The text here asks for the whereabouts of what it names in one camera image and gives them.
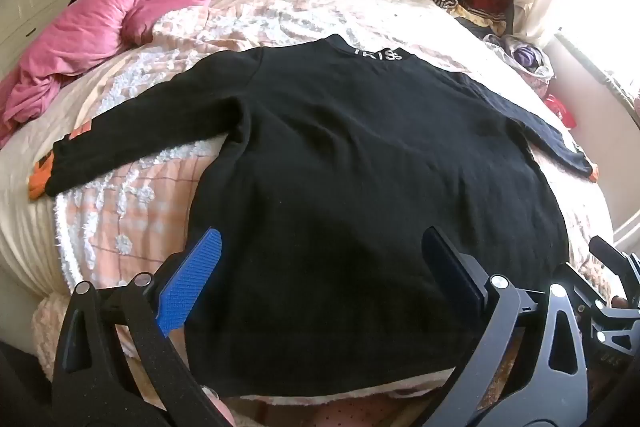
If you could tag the peach checked fluffy blanket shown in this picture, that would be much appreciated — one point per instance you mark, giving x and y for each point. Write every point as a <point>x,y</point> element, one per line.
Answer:
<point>280,7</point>

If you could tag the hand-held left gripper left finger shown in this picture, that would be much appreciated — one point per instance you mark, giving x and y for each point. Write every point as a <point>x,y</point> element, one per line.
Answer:
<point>192,277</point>

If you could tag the bag of crumpled clothes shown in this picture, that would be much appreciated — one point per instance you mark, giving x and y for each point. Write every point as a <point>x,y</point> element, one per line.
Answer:
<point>525,57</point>

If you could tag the red plastic bag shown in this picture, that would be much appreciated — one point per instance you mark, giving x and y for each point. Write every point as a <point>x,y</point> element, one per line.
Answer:
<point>560,109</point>

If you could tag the pink duvet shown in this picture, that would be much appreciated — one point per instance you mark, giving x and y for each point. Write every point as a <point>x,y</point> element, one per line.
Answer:
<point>125,7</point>

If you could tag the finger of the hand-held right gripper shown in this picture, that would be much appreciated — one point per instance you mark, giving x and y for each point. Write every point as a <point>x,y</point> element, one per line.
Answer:
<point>610,324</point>
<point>612,252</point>

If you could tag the cream bedsheet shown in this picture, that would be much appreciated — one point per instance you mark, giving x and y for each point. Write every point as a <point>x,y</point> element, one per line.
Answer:
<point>25,222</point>

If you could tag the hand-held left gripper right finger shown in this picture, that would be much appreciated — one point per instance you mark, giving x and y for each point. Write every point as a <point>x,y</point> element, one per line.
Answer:
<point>450,269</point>

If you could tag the black sweater with orange cuffs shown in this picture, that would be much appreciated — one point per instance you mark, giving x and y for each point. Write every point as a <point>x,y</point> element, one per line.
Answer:
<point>350,182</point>

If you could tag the person's left hand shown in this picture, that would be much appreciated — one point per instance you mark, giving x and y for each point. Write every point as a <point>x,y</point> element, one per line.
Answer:
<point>222,409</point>

